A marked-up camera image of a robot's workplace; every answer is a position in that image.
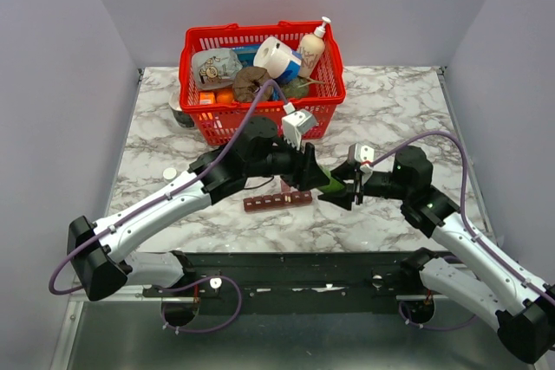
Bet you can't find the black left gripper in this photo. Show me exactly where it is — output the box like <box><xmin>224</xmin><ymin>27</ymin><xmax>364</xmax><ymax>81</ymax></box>
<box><xmin>245</xmin><ymin>132</ymin><xmax>330</xmax><ymax>192</ymax></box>

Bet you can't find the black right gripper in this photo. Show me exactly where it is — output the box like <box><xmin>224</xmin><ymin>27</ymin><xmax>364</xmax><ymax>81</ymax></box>
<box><xmin>318</xmin><ymin>157</ymin><xmax>411</xmax><ymax>211</ymax></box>

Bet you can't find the green pill bottle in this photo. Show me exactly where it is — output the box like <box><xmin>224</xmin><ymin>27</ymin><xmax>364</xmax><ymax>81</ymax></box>
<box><xmin>317</xmin><ymin>172</ymin><xmax>346</xmax><ymax>194</ymax></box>

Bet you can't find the brown weekly pill organizer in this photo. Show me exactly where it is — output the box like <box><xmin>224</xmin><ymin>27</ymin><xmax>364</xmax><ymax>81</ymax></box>
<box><xmin>243</xmin><ymin>179</ymin><xmax>313</xmax><ymax>213</ymax></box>

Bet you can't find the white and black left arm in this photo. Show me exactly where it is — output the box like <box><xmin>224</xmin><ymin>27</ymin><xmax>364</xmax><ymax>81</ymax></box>
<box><xmin>68</xmin><ymin>110</ymin><xmax>330</xmax><ymax>301</ymax></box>

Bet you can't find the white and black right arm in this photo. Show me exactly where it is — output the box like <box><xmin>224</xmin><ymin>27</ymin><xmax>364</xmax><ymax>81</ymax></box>
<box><xmin>320</xmin><ymin>144</ymin><xmax>554</xmax><ymax>364</ymax></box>

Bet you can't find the green round vegetable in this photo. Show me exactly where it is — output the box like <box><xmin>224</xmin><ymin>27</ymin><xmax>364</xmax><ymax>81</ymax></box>
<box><xmin>280</xmin><ymin>77</ymin><xmax>310</xmax><ymax>100</ymax></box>

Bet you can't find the brown round paper package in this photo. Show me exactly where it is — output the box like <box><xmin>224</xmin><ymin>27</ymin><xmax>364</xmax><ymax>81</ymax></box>
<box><xmin>232</xmin><ymin>66</ymin><xmax>271</xmax><ymax>103</ymax></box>

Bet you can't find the orange fruit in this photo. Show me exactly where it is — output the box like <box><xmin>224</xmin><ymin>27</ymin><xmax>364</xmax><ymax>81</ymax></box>
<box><xmin>215</xmin><ymin>88</ymin><xmax>235</xmax><ymax>104</ymax></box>

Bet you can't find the white toilet paper roll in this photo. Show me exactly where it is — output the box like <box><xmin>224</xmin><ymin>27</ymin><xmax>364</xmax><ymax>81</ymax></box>
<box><xmin>253</xmin><ymin>36</ymin><xmax>302</xmax><ymax>84</ymax></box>

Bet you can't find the white pump lotion bottle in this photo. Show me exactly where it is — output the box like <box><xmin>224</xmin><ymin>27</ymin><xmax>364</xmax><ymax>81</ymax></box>
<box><xmin>297</xmin><ymin>16</ymin><xmax>331</xmax><ymax>79</ymax></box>

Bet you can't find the small orange box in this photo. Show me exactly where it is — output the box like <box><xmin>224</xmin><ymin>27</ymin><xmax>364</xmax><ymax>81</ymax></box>
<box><xmin>199</xmin><ymin>91</ymin><xmax>217</xmax><ymax>106</ymax></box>

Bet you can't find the blue package in basket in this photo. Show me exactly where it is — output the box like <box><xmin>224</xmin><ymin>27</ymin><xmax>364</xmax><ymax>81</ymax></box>
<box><xmin>232</xmin><ymin>44</ymin><xmax>260</xmax><ymax>67</ymax></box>

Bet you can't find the white dark cup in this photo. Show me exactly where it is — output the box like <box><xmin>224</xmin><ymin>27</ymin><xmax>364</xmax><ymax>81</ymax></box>
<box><xmin>168</xmin><ymin>92</ymin><xmax>195</xmax><ymax>128</ymax></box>

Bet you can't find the red plastic shopping basket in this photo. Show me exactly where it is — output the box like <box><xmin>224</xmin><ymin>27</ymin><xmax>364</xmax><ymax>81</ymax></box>
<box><xmin>179</xmin><ymin>20</ymin><xmax>347</xmax><ymax>146</ymax></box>

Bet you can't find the small white-capped bottle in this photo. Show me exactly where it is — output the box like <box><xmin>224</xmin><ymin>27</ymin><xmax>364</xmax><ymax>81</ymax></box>
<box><xmin>162</xmin><ymin>167</ymin><xmax>179</xmax><ymax>184</ymax></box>

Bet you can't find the grey cartoon snack bag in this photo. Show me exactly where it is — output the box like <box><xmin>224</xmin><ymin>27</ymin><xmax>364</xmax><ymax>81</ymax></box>
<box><xmin>191</xmin><ymin>48</ymin><xmax>243</xmax><ymax>91</ymax></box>

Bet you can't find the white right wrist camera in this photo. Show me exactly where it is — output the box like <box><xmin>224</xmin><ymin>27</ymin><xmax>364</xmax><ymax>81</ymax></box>
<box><xmin>347</xmin><ymin>143</ymin><xmax>375</xmax><ymax>174</ymax></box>

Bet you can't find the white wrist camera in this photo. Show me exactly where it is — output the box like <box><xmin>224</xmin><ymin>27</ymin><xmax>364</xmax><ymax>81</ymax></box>
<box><xmin>347</xmin><ymin>143</ymin><xmax>375</xmax><ymax>174</ymax></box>
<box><xmin>281</xmin><ymin>102</ymin><xmax>317</xmax><ymax>150</ymax></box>

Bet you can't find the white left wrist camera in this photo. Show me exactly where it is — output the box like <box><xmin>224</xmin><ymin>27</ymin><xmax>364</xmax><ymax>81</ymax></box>
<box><xmin>281</xmin><ymin>102</ymin><xmax>317</xmax><ymax>150</ymax></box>

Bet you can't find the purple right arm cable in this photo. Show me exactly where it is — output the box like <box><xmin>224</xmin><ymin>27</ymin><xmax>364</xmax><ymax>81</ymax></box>
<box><xmin>363</xmin><ymin>129</ymin><xmax>555</xmax><ymax>332</ymax></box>

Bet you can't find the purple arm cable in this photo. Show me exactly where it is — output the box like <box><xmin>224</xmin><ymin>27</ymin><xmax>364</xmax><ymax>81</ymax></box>
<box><xmin>47</xmin><ymin>78</ymin><xmax>296</xmax><ymax>334</ymax></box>
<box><xmin>363</xmin><ymin>129</ymin><xmax>555</xmax><ymax>332</ymax></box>

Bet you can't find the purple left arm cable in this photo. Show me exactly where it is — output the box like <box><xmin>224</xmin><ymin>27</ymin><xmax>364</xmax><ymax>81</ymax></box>
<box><xmin>47</xmin><ymin>78</ymin><xmax>296</xmax><ymax>334</ymax></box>

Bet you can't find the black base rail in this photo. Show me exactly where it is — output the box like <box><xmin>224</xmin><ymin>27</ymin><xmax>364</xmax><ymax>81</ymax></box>
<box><xmin>142</xmin><ymin>252</ymin><xmax>427</xmax><ymax>315</ymax></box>

